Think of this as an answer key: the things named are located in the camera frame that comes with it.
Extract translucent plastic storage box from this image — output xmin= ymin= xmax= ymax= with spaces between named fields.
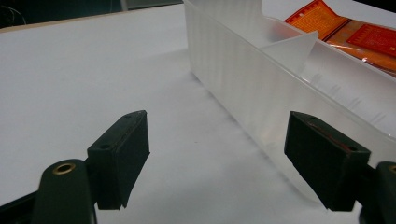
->
xmin=182 ymin=0 xmax=396 ymax=204

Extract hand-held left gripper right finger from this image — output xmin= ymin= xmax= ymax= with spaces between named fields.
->
xmin=283 ymin=110 xmax=372 ymax=213

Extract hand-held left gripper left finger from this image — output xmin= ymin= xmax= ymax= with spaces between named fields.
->
xmin=86 ymin=109 xmax=151 ymax=211

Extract orange snack packet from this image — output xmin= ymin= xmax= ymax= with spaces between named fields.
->
xmin=325 ymin=20 xmax=396 ymax=77
xmin=283 ymin=0 xmax=352 ymax=41

